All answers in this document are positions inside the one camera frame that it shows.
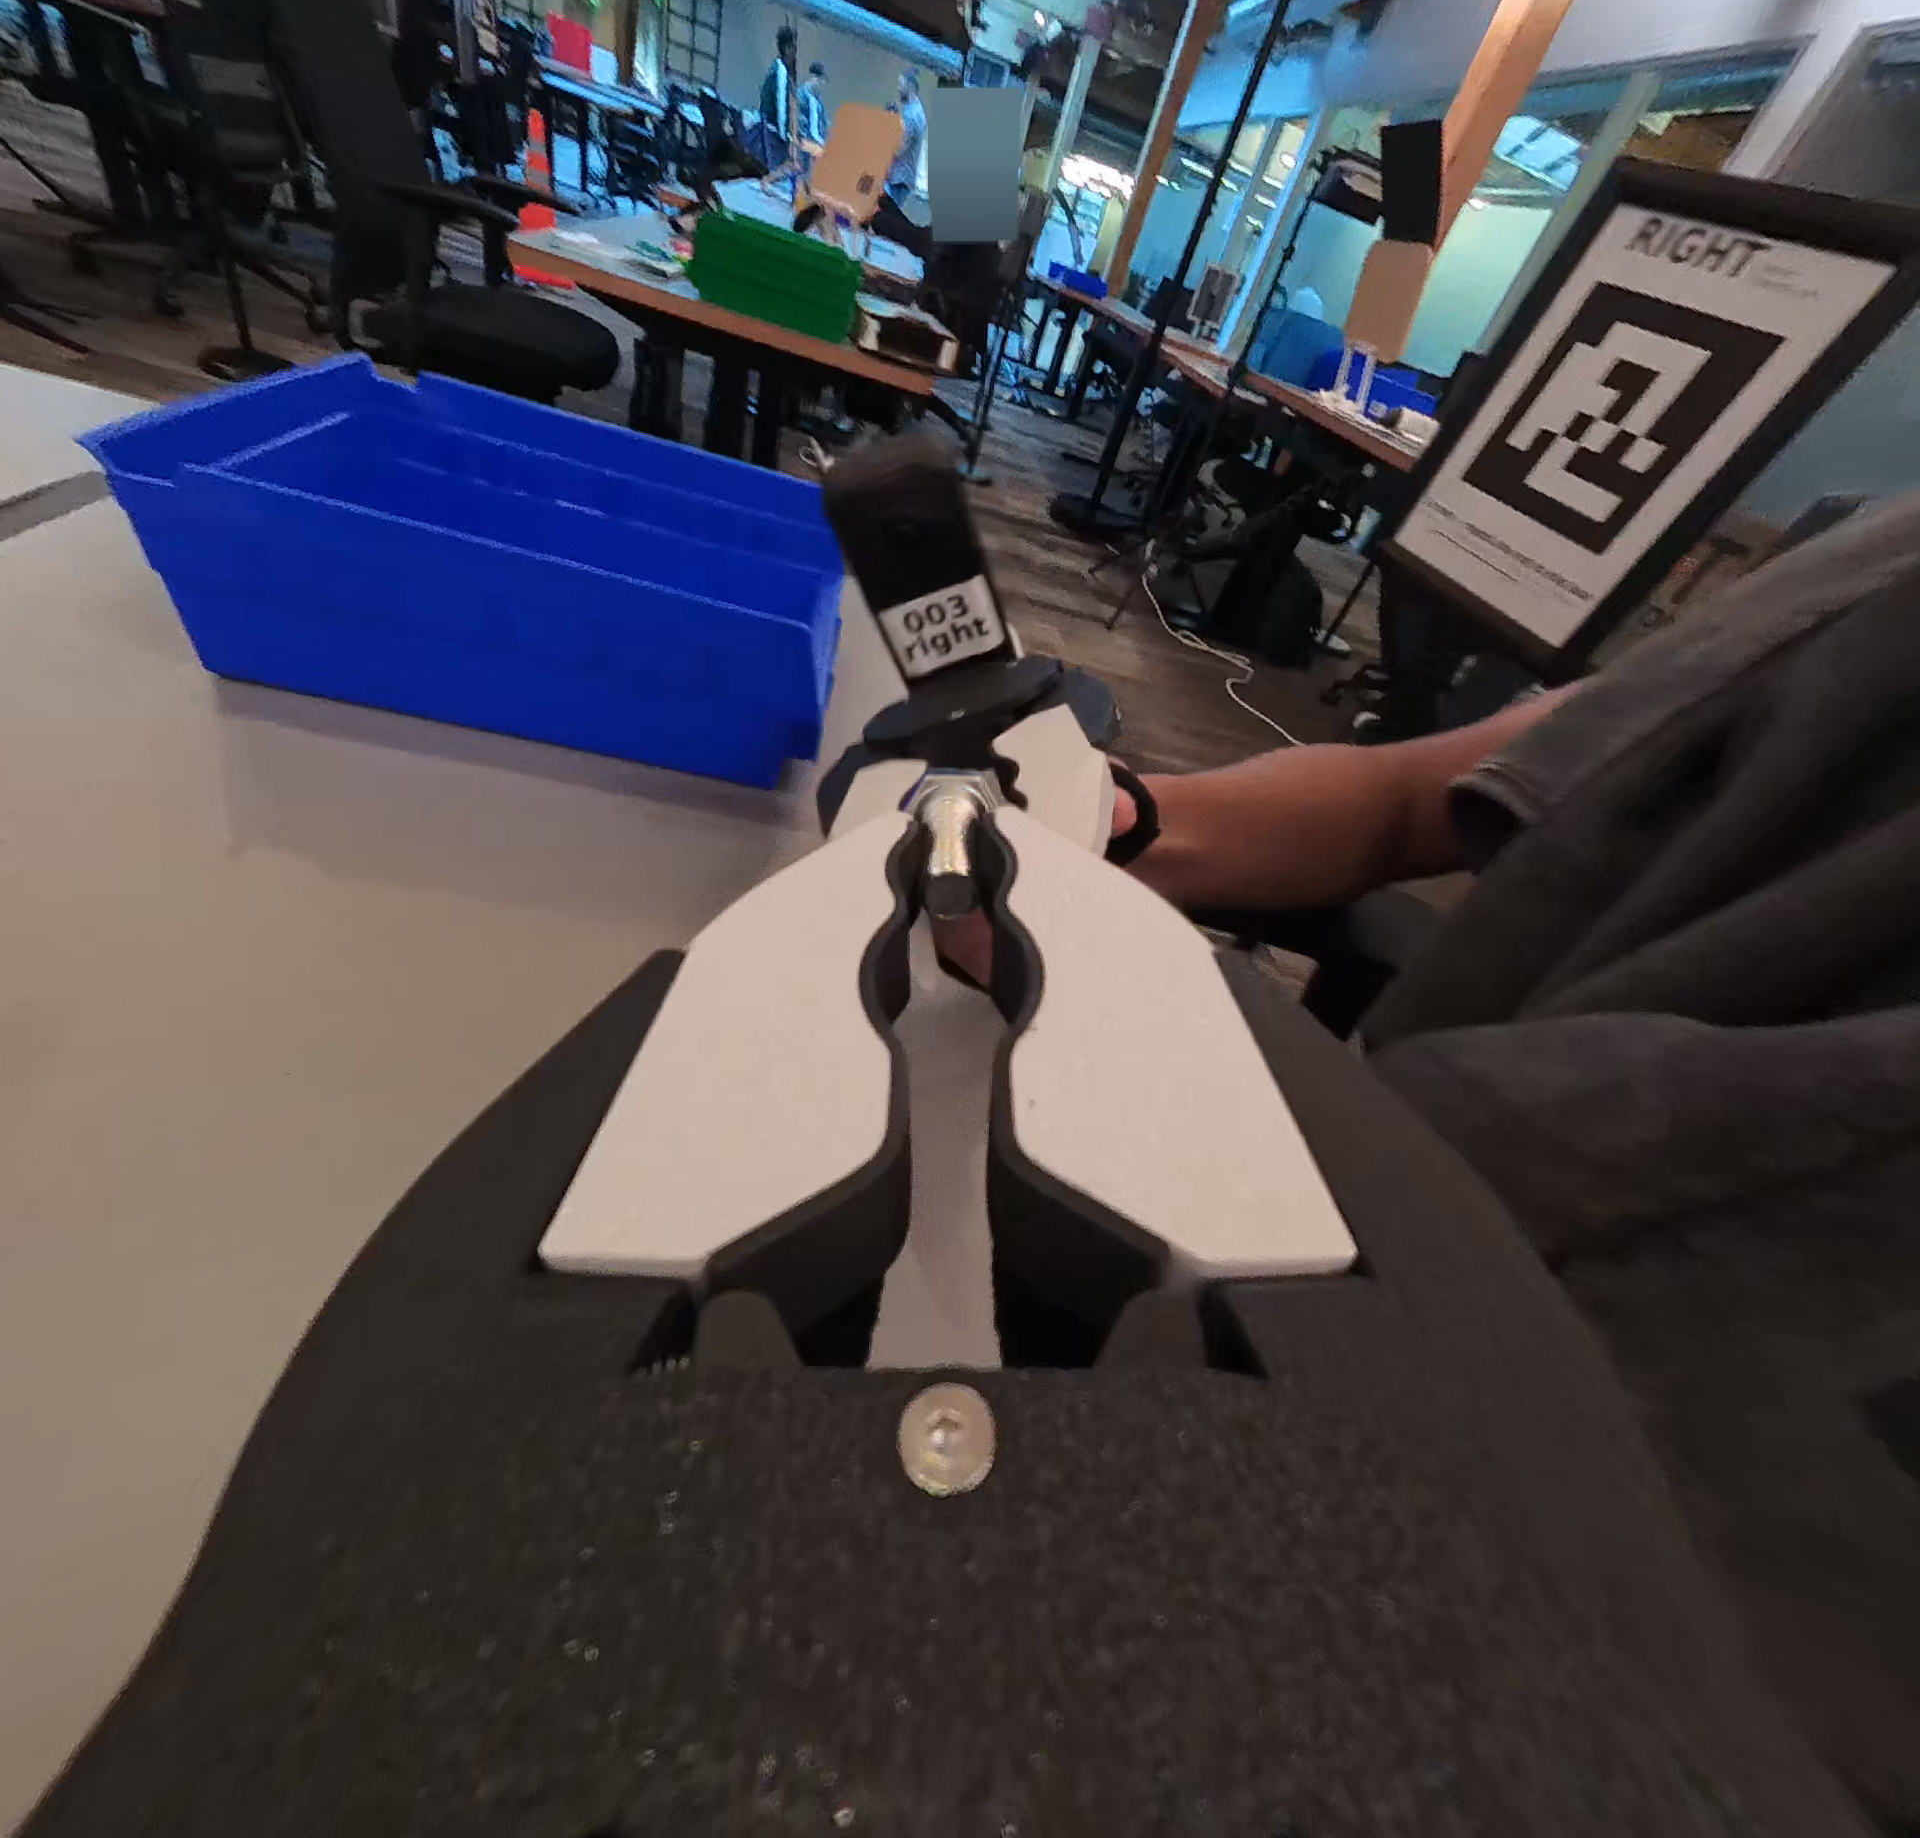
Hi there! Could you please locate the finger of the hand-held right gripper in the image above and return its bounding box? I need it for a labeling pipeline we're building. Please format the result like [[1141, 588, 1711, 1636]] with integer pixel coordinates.
[[995, 702, 1114, 866], [815, 748, 924, 838]]

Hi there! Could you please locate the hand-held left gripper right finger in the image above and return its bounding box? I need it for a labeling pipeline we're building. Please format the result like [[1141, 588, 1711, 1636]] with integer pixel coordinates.
[[981, 814, 1364, 1367]]

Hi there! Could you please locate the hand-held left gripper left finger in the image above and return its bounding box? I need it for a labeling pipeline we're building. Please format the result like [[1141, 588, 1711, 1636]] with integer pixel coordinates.
[[537, 818, 919, 1367]]

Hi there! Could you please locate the large silver hex bolt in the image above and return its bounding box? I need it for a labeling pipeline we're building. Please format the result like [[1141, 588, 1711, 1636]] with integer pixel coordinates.
[[916, 798, 989, 918]]

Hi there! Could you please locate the blue plastic bin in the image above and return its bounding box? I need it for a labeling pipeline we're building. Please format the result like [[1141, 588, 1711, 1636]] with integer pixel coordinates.
[[78, 353, 848, 791]]

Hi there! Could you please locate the person's right forearm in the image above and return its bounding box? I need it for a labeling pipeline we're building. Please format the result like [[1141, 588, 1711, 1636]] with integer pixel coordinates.
[[1186, 683, 1592, 913]]

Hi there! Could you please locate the grey desk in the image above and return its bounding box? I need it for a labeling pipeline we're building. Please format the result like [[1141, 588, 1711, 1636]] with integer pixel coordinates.
[[0, 360, 1352, 1795]]

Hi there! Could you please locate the person's right hand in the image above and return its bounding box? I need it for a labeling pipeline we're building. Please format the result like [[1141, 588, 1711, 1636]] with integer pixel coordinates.
[[933, 773, 1209, 991]]

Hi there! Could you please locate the green crate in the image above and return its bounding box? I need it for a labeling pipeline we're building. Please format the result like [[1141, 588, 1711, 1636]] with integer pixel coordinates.
[[688, 210, 863, 342]]

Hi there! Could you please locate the tan board stand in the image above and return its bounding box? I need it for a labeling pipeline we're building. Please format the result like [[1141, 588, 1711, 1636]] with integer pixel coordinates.
[[1341, 239, 1433, 401], [817, 103, 907, 213]]

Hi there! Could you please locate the brown wooden table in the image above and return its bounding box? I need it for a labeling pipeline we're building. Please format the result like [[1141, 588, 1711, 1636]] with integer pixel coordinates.
[[1035, 279, 1428, 476], [510, 224, 963, 401]]

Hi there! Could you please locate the thin wooden pillar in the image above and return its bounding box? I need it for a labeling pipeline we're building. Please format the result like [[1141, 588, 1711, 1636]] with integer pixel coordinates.
[[1109, 0, 1235, 296]]

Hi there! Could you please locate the orange traffic cone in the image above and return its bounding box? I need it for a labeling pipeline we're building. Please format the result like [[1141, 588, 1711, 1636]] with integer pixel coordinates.
[[510, 105, 559, 286]]

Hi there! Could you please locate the black office chair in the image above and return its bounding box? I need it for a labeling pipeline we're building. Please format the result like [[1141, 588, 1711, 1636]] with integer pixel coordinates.
[[271, 0, 620, 406]]

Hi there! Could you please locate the black framed marker sign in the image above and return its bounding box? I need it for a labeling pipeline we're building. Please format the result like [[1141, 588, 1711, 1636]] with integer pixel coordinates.
[[1379, 158, 1920, 676]]

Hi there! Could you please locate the thick wooden pillar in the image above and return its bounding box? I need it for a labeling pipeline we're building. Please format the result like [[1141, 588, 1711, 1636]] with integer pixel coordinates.
[[1431, 0, 1623, 241]]

